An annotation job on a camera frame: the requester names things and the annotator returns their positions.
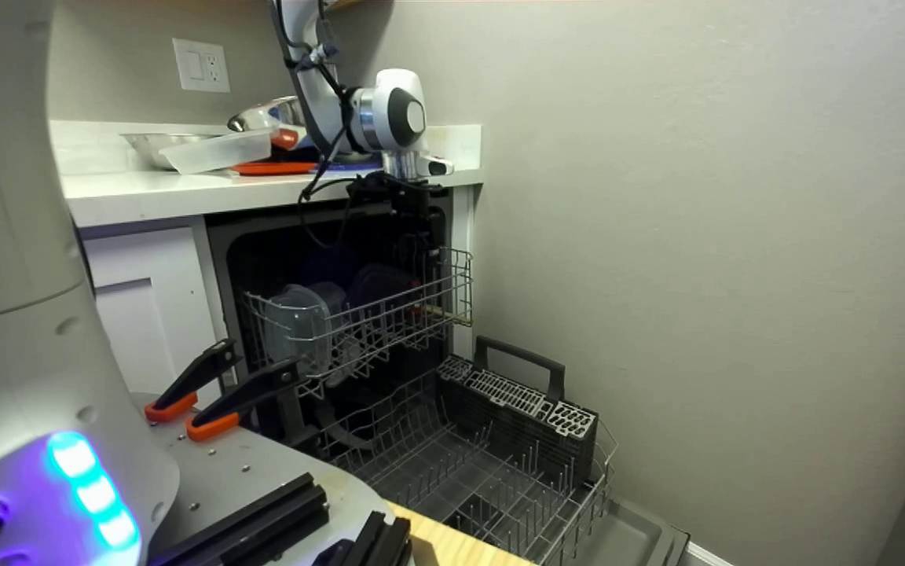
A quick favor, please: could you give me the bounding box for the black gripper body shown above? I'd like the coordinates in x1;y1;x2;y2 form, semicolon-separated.
353;171;437;220

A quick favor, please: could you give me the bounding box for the black aluminium extrusion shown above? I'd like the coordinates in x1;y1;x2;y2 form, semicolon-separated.
147;470;333;566
308;510;419;566

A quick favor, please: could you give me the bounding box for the wire lower dish rack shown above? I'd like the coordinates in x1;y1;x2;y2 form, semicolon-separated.
303;355;623;566

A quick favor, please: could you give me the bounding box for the white wire dish rack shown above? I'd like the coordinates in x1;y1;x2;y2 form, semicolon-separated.
239;244;479;373

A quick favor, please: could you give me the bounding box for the black clamp orange tip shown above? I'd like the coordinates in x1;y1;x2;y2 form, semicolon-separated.
141;341;243;427
181;355;312;445

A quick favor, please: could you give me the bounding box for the clear plastic tray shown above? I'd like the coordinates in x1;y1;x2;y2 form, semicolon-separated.
121;123;278;177

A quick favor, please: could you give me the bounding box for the black dishwasher body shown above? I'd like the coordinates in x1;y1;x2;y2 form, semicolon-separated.
205;187;484;445

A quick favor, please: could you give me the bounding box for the orange flat lid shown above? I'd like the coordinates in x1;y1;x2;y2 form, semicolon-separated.
232;157;322;180

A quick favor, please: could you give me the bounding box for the grey dishwasher door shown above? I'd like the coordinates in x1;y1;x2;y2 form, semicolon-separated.
567;491;734;566

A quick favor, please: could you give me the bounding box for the white cabinet front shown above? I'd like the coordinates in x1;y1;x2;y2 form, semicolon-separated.
79;218;229;402

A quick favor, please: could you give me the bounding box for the steel and blue container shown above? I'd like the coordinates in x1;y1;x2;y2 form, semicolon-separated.
223;90;308;139

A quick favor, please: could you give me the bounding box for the dark cutlery basket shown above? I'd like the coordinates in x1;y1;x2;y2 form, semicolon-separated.
433;333;604;497

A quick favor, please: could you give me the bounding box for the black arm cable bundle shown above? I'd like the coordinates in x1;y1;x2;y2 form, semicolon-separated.
270;0;375;205

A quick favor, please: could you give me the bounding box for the light wooden board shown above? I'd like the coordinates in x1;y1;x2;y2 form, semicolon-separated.
383;499;534;566

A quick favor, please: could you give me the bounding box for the white wall outlet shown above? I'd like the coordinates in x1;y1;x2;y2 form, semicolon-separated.
169;36;232;98

